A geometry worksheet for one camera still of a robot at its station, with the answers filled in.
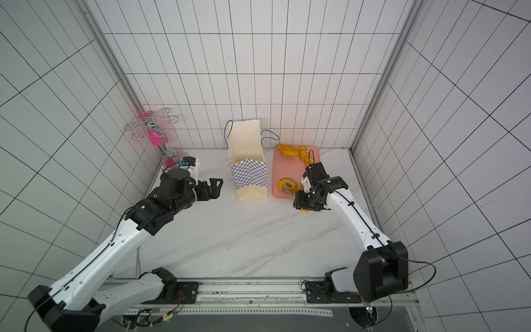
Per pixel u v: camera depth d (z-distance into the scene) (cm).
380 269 40
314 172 64
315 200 67
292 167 114
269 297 73
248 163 81
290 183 101
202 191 62
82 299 39
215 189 65
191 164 61
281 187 95
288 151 114
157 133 96
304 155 114
